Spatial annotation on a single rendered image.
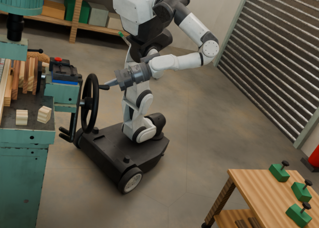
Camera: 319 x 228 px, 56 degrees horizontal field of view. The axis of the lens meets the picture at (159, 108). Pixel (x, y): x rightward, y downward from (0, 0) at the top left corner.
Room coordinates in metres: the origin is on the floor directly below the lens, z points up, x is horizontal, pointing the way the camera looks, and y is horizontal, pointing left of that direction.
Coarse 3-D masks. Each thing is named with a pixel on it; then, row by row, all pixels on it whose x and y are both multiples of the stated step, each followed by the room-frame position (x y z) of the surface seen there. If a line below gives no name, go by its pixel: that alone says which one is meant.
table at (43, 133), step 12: (24, 96) 0.95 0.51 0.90; (36, 96) 0.98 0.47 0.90; (48, 96) 1.01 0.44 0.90; (12, 108) 0.86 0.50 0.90; (24, 108) 0.88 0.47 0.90; (36, 108) 0.91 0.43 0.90; (60, 108) 1.02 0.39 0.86; (72, 108) 1.04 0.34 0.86; (12, 120) 0.80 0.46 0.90; (36, 120) 0.84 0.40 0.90; (48, 120) 0.87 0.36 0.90; (0, 132) 0.74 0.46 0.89; (12, 132) 0.76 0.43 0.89; (24, 132) 0.78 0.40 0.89; (36, 132) 0.79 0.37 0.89; (48, 132) 0.81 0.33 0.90
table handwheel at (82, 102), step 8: (88, 80) 1.28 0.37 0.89; (96, 80) 1.19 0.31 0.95; (88, 88) 1.25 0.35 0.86; (96, 88) 1.15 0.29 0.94; (88, 96) 1.22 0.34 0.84; (96, 96) 1.12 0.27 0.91; (80, 104) 1.17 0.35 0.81; (88, 104) 1.18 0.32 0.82; (96, 104) 1.10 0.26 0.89; (96, 112) 1.09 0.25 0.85; (88, 128) 1.09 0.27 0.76
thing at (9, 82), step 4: (12, 72) 1.08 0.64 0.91; (8, 76) 0.99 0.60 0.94; (12, 76) 1.00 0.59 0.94; (8, 80) 0.96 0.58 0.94; (12, 80) 0.97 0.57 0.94; (8, 84) 0.94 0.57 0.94; (8, 88) 0.91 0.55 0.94; (8, 92) 0.89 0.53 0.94; (4, 96) 0.86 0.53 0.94; (8, 96) 0.86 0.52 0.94; (4, 100) 0.86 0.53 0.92; (8, 100) 0.86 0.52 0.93; (4, 104) 0.86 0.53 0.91; (8, 104) 0.86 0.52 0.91
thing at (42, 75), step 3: (39, 63) 1.07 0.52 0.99; (39, 66) 1.05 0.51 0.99; (39, 69) 1.03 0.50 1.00; (39, 72) 1.02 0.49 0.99; (39, 75) 1.02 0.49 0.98; (42, 75) 1.05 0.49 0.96; (45, 75) 1.06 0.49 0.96; (48, 75) 1.07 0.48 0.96; (51, 75) 1.08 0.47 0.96; (39, 78) 1.02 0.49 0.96; (42, 78) 1.05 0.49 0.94; (39, 81) 1.02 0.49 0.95; (39, 84) 1.02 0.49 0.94; (39, 87) 1.02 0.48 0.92
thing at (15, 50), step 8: (0, 40) 1.00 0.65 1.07; (8, 40) 1.02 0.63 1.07; (24, 40) 1.07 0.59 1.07; (0, 48) 1.00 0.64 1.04; (8, 48) 1.01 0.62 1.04; (16, 48) 1.02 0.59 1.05; (24, 48) 1.03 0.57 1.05; (0, 56) 1.00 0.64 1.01; (8, 56) 1.01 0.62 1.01; (16, 56) 1.02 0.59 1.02; (24, 56) 1.04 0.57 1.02
